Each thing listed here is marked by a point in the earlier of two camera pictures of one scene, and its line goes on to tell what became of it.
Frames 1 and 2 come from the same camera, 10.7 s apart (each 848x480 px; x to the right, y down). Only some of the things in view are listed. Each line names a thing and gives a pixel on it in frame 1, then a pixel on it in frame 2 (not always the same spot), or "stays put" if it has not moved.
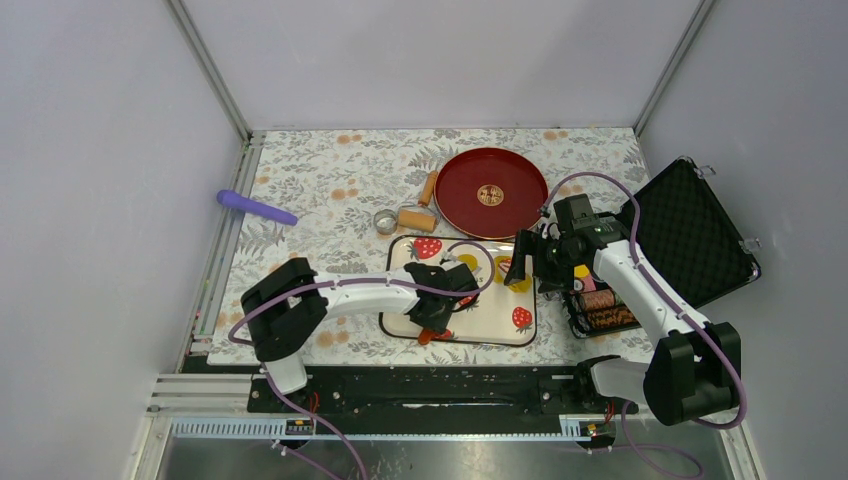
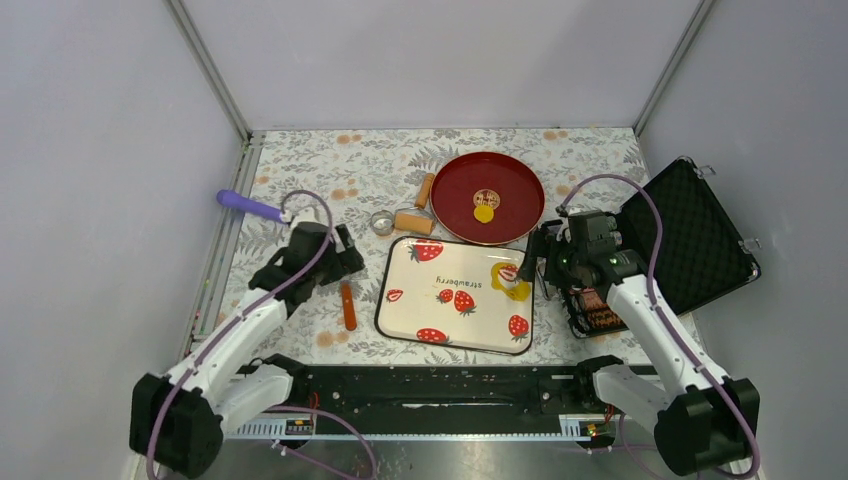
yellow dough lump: [470, 260] → [483, 213]
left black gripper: [434, 324] → [345, 262]
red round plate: [489, 193] stays put
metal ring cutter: [385, 221] stays put
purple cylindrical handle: [245, 203] stays put
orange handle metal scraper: [427, 335] → [348, 305]
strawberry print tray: [503, 314] stays put
